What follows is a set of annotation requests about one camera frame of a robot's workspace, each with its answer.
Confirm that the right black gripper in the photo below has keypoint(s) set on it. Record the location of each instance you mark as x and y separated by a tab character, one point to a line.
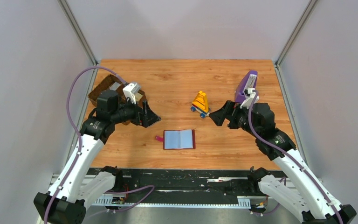
228	113

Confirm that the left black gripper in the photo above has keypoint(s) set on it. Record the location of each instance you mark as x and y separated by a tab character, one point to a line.
144	114

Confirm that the red leather card holder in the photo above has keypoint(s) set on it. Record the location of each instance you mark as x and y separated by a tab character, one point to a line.
177	139

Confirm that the gold card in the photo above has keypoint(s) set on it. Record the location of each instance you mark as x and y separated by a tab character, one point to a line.
140	96

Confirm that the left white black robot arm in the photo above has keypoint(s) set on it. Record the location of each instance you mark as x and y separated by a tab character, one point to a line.
67	200

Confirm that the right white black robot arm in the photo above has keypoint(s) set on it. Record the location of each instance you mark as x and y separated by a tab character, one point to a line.
312	203

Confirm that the silver card in basket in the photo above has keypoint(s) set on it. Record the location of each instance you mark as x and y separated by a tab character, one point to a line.
116	86

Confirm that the yellow toy truck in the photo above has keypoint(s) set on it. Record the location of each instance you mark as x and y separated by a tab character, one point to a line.
200	104

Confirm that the purple metronome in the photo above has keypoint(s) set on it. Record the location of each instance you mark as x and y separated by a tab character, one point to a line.
249	81

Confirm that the brown woven divided basket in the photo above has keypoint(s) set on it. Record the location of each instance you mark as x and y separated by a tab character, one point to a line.
104	85

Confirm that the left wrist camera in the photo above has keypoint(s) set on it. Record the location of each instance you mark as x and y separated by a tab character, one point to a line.
130	90

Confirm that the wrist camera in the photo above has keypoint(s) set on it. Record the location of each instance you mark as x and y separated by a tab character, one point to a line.
130	90
252	96

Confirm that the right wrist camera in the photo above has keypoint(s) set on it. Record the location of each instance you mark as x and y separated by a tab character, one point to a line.
252	96

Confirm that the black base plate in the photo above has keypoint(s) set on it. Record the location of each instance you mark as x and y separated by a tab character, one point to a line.
187	185

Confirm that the white slotted cable duct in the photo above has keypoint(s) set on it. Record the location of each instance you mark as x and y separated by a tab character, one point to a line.
242	203

